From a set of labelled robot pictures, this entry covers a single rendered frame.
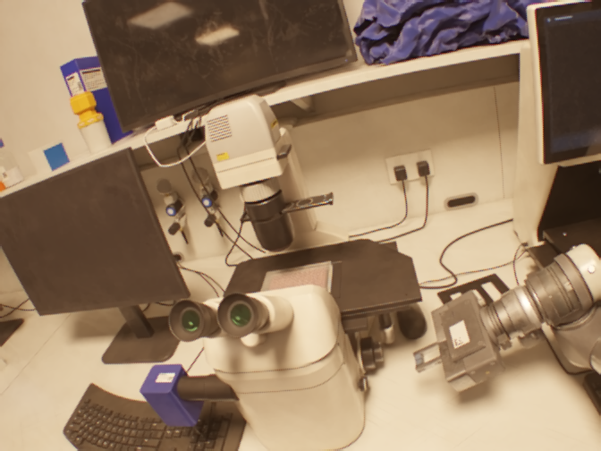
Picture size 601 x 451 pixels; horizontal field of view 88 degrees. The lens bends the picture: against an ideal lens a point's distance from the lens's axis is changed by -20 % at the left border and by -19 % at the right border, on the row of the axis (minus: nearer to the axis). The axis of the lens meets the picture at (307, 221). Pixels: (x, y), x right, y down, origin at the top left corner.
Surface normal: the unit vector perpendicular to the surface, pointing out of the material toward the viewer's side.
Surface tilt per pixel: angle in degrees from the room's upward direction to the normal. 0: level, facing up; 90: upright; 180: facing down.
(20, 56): 90
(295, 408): 91
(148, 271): 86
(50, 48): 90
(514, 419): 0
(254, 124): 73
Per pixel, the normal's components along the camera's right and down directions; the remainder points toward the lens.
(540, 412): -0.26, -0.87
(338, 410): 0.51, 0.25
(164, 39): -0.11, 0.39
